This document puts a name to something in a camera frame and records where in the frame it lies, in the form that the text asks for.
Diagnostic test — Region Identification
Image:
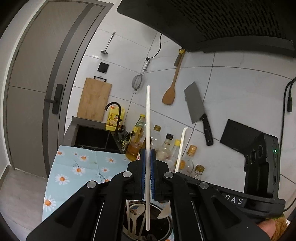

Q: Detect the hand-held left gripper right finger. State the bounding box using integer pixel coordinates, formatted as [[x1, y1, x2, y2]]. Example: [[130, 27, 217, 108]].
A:
[[149, 149, 270, 241]]

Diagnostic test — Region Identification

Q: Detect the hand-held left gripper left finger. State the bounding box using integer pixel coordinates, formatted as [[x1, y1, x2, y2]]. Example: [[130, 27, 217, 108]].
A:
[[26, 149, 148, 241]]

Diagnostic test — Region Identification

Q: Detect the white ceramic spoon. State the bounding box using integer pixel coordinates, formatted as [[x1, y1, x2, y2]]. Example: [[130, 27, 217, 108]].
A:
[[128, 204, 142, 240]]

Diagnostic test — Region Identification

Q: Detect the large beige plastic spoon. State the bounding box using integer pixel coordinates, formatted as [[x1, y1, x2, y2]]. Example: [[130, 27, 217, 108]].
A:
[[157, 127, 188, 219]]

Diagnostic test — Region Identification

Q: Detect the black utensil holder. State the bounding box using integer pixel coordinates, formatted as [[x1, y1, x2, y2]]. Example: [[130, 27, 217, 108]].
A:
[[120, 199, 174, 241]]

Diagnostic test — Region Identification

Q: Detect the person's right hand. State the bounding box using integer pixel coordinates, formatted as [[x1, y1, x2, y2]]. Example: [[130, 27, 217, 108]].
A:
[[255, 220, 276, 241]]

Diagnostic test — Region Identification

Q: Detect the row of glass condiment bottles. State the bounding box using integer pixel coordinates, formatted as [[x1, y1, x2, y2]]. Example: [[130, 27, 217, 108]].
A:
[[126, 113, 205, 180]]

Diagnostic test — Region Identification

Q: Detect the dark kitchen sink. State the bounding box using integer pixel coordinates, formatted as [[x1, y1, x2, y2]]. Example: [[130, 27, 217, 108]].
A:
[[63, 116, 121, 153]]

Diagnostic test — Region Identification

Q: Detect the yellow oil jug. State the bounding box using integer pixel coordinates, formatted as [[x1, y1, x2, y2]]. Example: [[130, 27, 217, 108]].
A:
[[106, 105, 125, 131]]

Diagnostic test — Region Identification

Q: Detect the black faucet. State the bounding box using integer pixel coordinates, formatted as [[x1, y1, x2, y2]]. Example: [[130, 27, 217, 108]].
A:
[[105, 102, 123, 133]]

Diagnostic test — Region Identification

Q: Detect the blue daisy tablecloth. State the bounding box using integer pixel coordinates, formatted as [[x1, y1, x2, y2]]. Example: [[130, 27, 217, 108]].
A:
[[42, 145, 175, 241]]

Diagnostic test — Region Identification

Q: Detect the wooden spatula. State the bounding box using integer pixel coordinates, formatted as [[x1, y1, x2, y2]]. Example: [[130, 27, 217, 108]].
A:
[[162, 49, 186, 106]]

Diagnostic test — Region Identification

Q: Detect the wooden cutting board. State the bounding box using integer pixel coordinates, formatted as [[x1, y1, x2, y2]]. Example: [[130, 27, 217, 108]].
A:
[[77, 76, 112, 122]]

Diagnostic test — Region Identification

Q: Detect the metal mesh strainer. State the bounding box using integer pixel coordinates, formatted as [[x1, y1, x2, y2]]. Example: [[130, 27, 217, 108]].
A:
[[132, 57, 151, 93]]

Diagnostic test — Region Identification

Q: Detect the metal ladle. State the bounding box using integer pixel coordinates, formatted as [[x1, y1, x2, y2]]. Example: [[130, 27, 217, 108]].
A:
[[100, 32, 115, 55]]

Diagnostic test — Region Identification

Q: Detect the grey door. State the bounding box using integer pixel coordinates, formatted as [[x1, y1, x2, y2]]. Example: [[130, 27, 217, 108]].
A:
[[5, 0, 114, 179]]

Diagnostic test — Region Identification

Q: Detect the black range hood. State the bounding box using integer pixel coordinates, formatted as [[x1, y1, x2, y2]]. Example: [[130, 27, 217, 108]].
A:
[[117, 0, 296, 58]]

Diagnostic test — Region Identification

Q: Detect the thick black cable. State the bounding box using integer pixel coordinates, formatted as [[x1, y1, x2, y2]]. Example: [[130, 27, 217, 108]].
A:
[[279, 77, 296, 211]]

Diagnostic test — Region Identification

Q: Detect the black handled cleaver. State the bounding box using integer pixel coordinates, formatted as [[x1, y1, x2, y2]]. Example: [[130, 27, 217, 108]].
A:
[[184, 82, 213, 146]]

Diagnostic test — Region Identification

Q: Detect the black wall plate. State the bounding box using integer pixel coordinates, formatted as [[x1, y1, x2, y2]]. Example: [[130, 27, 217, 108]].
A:
[[97, 62, 109, 74]]

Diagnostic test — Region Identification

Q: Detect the black door handle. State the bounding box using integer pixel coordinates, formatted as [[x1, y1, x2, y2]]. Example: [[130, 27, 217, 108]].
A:
[[44, 84, 64, 114]]

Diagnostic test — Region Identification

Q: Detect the thin black cord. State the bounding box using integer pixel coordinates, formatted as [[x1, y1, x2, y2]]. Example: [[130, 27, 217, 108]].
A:
[[148, 32, 163, 59]]

